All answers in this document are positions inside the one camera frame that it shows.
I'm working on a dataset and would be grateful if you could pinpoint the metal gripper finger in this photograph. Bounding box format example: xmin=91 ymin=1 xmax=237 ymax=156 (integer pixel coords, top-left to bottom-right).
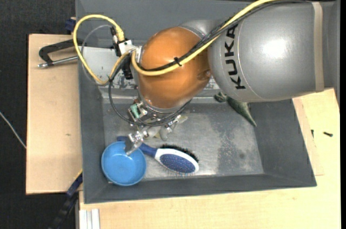
xmin=159 ymin=114 xmax=183 ymax=141
xmin=125 ymin=131 xmax=144 ymax=156

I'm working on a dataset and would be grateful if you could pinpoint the blue bowl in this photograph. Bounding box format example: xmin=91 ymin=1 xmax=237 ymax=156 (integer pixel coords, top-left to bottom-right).
xmin=101 ymin=141 xmax=148 ymax=187

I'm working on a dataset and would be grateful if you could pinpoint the blue and white hairbrush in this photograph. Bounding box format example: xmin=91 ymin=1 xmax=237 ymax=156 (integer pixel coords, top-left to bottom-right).
xmin=116 ymin=135 xmax=200 ymax=176

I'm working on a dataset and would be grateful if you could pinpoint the grey metal bin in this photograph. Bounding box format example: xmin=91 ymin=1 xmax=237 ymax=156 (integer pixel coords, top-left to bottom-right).
xmin=75 ymin=0 xmax=317 ymax=204

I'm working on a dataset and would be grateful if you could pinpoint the green toy dinosaur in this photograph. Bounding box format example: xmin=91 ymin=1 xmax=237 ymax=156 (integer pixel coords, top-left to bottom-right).
xmin=214 ymin=91 xmax=257 ymax=128

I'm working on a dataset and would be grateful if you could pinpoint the black cylinder on white bracket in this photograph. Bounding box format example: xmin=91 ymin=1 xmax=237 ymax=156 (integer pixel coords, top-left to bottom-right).
xmin=116 ymin=38 xmax=141 ymax=80

